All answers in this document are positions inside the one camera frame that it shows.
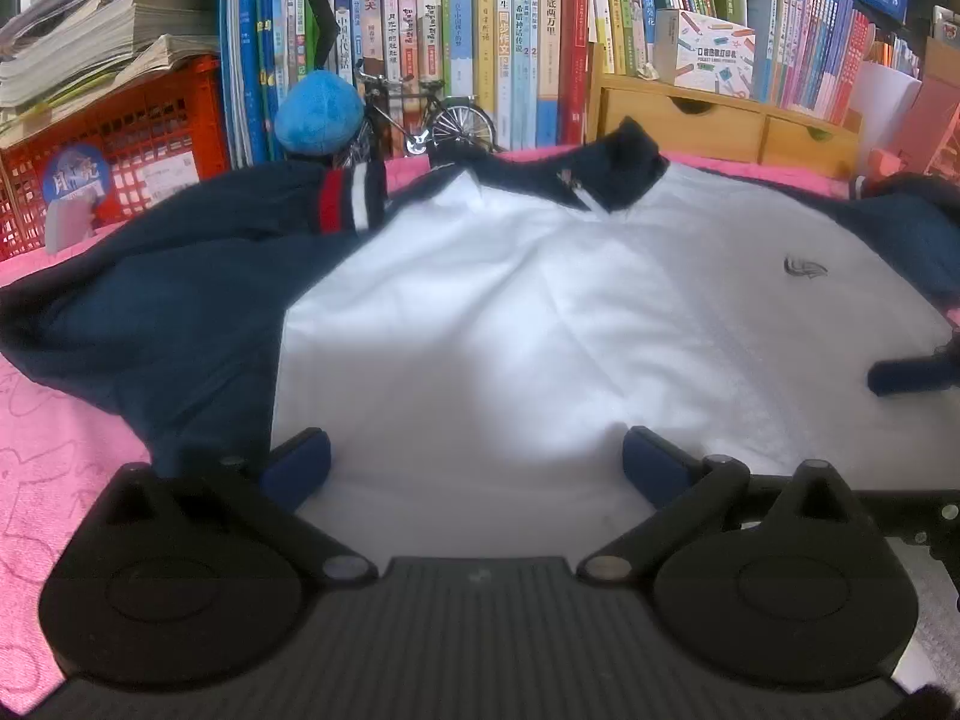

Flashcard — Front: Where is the stack of paper magazines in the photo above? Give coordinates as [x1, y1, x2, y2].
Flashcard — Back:
[0, 0, 222, 147]

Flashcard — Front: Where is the round blue paper fan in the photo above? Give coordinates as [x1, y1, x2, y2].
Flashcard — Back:
[41, 146, 113, 256]

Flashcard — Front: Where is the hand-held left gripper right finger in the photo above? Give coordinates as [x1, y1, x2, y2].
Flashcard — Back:
[574, 424, 852, 586]

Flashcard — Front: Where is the red plastic crate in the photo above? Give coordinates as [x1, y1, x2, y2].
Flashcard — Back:
[0, 52, 230, 260]

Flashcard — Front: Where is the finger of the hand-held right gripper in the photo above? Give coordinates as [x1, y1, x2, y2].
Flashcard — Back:
[866, 337, 960, 398]
[855, 491, 960, 608]

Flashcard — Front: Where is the miniature bicycle model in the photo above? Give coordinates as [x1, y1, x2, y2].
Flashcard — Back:
[341, 64, 500, 166]

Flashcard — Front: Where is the wooden drawer organizer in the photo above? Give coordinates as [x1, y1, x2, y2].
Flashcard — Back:
[589, 75, 863, 181]

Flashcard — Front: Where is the pink rabbit-print blanket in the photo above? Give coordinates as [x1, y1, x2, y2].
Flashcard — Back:
[0, 150, 960, 713]

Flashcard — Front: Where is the white paper sheet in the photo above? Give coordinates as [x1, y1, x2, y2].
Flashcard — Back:
[855, 60, 920, 166]

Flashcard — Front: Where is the black hanging strap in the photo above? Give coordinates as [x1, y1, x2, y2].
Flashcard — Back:
[309, 0, 350, 72]

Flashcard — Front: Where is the white plastic book holder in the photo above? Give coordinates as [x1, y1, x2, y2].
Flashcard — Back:
[746, 0, 809, 104]

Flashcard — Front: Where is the row of thin textbooks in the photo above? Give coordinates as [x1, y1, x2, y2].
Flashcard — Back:
[589, 0, 923, 125]

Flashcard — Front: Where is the row of tall blue books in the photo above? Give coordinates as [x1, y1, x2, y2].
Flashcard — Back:
[217, 0, 308, 170]

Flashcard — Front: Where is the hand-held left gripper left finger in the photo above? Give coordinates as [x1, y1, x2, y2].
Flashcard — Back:
[101, 427, 380, 586]

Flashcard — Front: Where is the colourful printed white box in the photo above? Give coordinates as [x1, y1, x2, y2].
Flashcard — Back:
[660, 7, 758, 98]

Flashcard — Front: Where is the round blue plush toy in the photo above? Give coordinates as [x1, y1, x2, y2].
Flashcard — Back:
[274, 69, 368, 158]

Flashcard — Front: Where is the navy and white jacket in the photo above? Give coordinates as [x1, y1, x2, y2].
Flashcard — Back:
[0, 116, 960, 691]

